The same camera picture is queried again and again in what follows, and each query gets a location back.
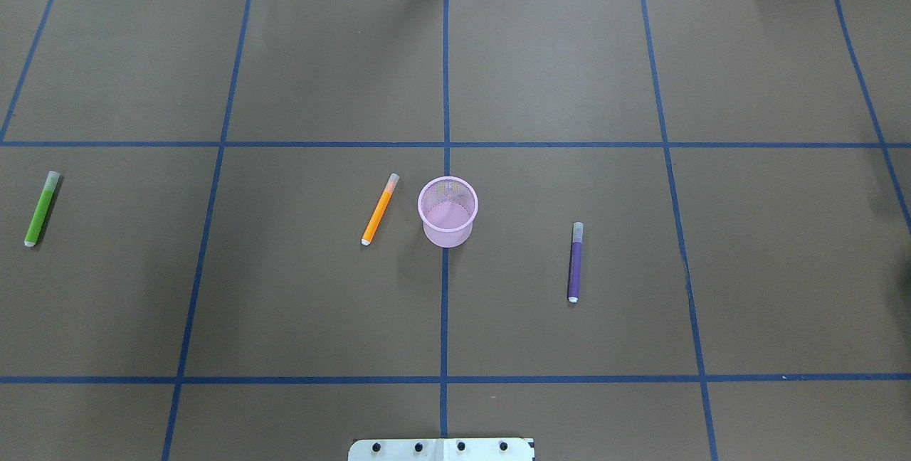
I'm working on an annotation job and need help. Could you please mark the orange highlighter pen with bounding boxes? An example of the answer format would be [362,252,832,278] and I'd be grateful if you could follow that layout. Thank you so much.
[361,173,399,246]

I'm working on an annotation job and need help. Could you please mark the white metal base plate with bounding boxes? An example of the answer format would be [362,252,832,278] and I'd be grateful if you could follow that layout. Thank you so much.
[347,438,536,460]

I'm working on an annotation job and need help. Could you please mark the pink mesh pen holder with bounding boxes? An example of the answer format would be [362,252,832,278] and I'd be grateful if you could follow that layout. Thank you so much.
[417,176,479,248]

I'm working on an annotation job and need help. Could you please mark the green highlighter pen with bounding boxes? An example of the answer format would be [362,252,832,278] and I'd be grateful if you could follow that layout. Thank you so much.
[23,171,61,248]

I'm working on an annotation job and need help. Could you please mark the purple highlighter pen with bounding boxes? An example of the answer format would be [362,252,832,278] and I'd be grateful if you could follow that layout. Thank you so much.
[567,222,584,303]

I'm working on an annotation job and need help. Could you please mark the brown paper table cover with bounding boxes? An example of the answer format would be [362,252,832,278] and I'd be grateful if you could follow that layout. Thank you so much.
[2,0,909,460]

